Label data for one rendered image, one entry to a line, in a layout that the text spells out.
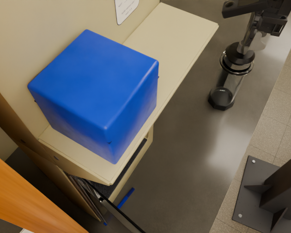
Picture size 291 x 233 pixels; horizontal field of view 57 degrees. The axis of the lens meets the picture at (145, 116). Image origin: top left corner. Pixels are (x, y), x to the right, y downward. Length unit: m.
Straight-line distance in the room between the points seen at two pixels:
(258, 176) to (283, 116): 0.58
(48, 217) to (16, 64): 0.15
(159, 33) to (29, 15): 0.23
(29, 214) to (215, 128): 0.85
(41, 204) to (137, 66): 0.16
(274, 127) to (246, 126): 1.23
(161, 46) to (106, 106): 0.20
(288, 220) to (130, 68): 1.84
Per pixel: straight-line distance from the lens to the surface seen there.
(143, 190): 0.91
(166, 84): 0.39
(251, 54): 0.90
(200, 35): 0.46
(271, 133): 2.26
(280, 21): 0.80
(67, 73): 0.29
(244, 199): 1.97
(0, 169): 0.19
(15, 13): 0.27
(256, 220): 1.96
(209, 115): 1.05
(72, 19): 0.33
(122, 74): 0.28
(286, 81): 2.62
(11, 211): 0.23
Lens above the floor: 1.81
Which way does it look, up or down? 59 degrees down
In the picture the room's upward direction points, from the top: straight up
